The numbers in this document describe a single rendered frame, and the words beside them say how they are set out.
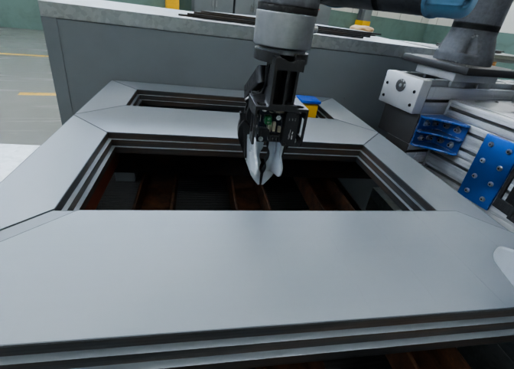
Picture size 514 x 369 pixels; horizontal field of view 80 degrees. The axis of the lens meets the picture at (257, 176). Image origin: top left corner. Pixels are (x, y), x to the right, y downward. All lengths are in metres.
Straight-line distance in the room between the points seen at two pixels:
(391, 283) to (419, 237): 0.12
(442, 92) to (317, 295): 0.76
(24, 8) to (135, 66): 8.57
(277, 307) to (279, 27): 0.31
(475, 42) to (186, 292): 0.95
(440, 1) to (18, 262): 0.53
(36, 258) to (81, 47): 0.83
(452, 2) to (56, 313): 0.50
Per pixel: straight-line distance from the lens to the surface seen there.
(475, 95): 1.11
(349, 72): 1.21
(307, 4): 0.40
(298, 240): 0.40
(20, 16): 9.68
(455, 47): 1.06
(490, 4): 1.07
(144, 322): 0.32
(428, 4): 0.45
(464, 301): 0.43
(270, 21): 0.40
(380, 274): 0.40
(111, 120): 0.75
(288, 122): 0.41
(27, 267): 0.39
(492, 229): 0.60
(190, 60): 1.09
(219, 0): 9.04
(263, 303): 0.33
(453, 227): 0.55
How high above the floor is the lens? 1.11
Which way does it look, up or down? 29 degrees down
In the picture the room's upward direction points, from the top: 8 degrees clockwise
